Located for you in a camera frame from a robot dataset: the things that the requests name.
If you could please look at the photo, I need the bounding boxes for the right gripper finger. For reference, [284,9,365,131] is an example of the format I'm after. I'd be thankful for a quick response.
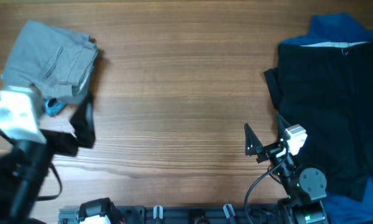
[244,123,263,156]
[275,113,291,141]

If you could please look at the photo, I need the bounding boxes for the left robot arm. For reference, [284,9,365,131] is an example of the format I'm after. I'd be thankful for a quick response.
[0,93,95,223]

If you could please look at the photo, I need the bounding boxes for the black shorts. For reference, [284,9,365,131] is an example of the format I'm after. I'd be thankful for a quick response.
[265,42,373,201]

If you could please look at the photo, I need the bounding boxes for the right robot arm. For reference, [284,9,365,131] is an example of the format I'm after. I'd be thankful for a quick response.
[244,113,329,223]

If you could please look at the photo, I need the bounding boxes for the folded blue denim jeans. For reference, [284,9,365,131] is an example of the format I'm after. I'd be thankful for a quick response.
[0,63,96,118]

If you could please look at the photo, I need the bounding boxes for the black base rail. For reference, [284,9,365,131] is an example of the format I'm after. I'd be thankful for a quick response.
[58,203,287,224]

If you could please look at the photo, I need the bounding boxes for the grey shorts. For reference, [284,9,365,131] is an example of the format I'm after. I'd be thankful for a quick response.
[2,20,98,104]

